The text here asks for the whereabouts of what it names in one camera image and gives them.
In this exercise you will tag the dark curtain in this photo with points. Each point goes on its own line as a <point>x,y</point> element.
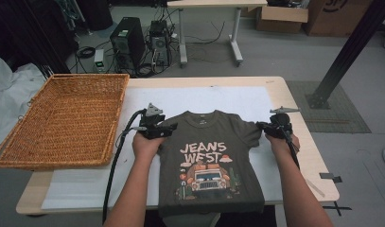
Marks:
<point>29,31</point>

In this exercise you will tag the woven wicker basket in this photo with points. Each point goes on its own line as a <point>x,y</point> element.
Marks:
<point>64,123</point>

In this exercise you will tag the olive printed t-shirt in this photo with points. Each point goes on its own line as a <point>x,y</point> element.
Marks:
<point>209,135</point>

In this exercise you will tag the grey floor mat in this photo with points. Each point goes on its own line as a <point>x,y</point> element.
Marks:
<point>338,116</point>

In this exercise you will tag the small black computer tower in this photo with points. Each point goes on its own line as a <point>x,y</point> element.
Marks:
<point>159,41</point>

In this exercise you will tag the black tape piece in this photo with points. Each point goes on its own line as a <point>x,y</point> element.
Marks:
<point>328,176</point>

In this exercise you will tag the large black computer tower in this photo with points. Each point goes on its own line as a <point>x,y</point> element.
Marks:
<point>128,41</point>

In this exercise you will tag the person's legs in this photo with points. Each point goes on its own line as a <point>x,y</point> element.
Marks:
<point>250,221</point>

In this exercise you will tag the person's left hand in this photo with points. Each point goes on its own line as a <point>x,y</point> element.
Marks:
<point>146,148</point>

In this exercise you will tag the person's right hand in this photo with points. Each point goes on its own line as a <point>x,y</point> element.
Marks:
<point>284,145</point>

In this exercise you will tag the grey stool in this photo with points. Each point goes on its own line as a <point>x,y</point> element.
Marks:
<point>190,221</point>

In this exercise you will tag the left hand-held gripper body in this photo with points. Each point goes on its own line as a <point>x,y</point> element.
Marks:
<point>150,126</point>

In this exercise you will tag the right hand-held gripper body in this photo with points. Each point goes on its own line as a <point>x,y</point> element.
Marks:
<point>281,124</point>

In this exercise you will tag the large closed cardboard box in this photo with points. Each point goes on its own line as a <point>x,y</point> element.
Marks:
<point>335,19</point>

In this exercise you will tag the white box with green light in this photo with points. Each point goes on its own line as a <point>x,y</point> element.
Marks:
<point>99,60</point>

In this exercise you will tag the open cardboard box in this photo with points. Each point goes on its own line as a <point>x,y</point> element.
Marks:
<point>280,22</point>

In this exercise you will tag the light wooden table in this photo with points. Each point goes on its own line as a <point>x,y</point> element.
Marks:
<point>275,83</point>

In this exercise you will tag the white-legged desk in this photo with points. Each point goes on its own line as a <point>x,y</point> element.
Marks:
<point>212,3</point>

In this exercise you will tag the black metal post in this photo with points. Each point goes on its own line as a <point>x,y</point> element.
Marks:
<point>347,53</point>

